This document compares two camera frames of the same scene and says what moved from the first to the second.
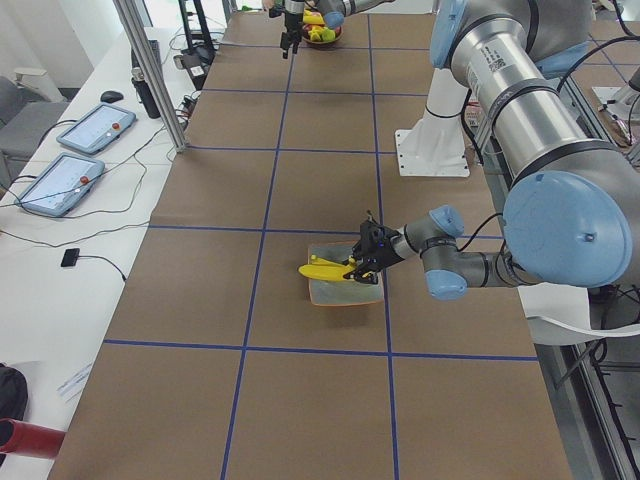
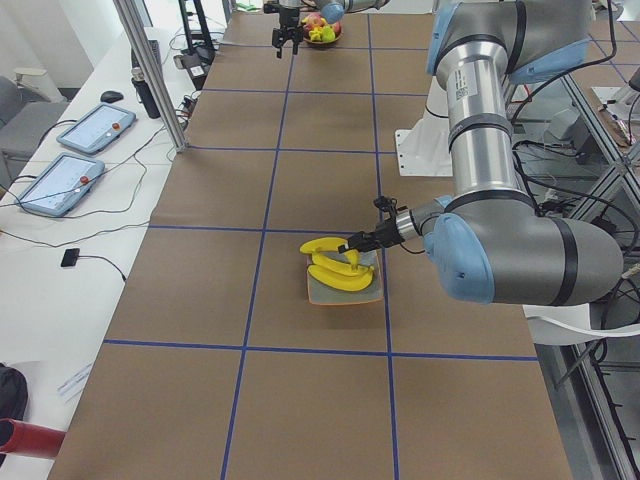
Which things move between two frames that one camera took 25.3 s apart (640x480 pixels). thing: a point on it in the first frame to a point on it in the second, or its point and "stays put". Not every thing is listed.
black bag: (13, 393) stays put
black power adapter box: (196, 64) stays put
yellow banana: (316, 260) to (340, 281)
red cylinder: (23, 439) stays put
